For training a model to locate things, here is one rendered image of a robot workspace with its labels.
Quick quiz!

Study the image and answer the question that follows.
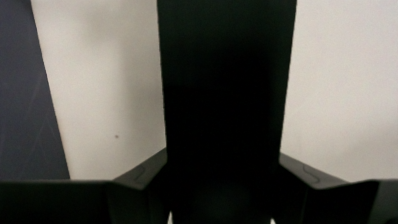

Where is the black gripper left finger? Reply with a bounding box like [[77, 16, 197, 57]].
[[0, 147, 171, 224]]

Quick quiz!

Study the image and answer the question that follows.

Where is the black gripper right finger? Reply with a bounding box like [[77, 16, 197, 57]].
[[272, 152, 398, 224]]

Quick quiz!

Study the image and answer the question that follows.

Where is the dark grey rectangular panel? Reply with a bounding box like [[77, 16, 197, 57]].
[[0, 0, 71, 180]]

